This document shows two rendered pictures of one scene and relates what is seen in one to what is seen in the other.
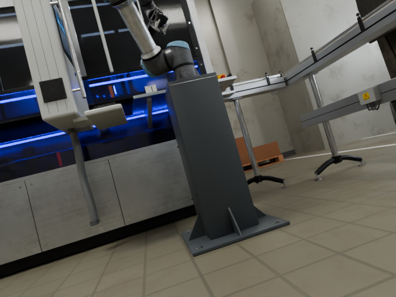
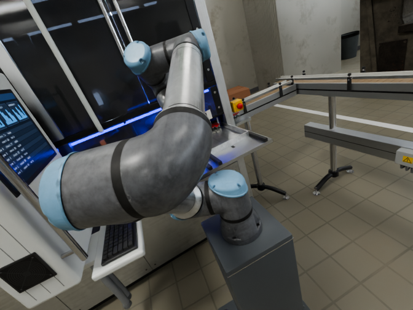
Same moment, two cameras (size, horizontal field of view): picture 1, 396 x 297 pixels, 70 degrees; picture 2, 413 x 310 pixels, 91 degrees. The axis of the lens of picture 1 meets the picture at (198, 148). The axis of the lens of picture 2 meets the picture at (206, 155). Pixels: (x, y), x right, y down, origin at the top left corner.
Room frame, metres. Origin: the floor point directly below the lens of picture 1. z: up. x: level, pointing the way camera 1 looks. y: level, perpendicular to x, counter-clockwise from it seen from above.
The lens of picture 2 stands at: (0.94, 0.01, 1.38)
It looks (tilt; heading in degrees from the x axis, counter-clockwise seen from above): 26 degrees down; 358
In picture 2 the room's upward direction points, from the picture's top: 19 degrees counter-clockwise
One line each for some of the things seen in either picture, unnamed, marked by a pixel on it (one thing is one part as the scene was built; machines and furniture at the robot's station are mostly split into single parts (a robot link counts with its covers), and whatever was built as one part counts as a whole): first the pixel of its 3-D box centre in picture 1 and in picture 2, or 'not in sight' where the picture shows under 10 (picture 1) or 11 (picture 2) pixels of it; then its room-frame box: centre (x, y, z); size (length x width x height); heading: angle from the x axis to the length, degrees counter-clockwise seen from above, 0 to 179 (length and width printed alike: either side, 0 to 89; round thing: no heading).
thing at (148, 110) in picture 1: (149, 114); not in sight; (1.96, 0.26, 0.79); 0.34 x 0.03 x 0.13; 15
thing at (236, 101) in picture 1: (247, 140); (254, 155); (2.50, -0.44, 0.46); 0.09 x 0.09 x 0.77; 15
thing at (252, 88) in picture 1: (247, 87); (258, 99); (2.54, -0.58, 0.92); 0.69 x 0.15 x 0.16; 105
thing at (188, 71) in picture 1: (185, 75); (238, 218); (1.49, -0.04, 0.84); 0.15 x 0.15 x 0.10
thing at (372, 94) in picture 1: (369, 95); (410, 158); (1.81, -1.14, 0.50); 0.12 x 0.05 x 0.09; 15
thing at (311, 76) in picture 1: (324, 118); (332, 138); (2.34, -1.06, 0.46); 0.09 x 0.09 x 0.77; 15
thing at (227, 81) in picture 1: (181, 97); (198, 154); (2.04, 0.02, 0.87); 0.70 x 0.48 x 0.02; 105
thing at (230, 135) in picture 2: not in sight; (216, 136); (2.15, -0.13, 0.90); 0.34 x 0.26 x 0.04; 15
